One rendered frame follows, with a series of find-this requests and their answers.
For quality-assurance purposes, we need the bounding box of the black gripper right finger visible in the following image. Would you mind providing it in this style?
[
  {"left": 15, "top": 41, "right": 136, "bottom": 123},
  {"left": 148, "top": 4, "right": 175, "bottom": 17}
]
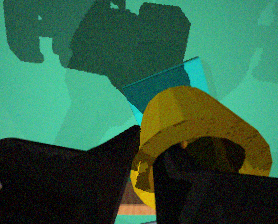
[{"left": 152, "top": 143, "right": 278, "bottom": 224}]

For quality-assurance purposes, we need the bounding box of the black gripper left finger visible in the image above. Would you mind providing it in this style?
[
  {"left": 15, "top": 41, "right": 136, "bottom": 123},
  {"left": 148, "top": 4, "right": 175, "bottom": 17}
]
[{"left": 0, "top": 125, "right": 140, "bottom": 224}]

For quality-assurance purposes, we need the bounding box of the yellow cup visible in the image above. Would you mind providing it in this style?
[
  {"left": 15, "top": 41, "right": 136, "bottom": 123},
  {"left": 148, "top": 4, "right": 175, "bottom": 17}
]
[{"left": 130, "top": 85, "right": 273, "bottom": 210}]

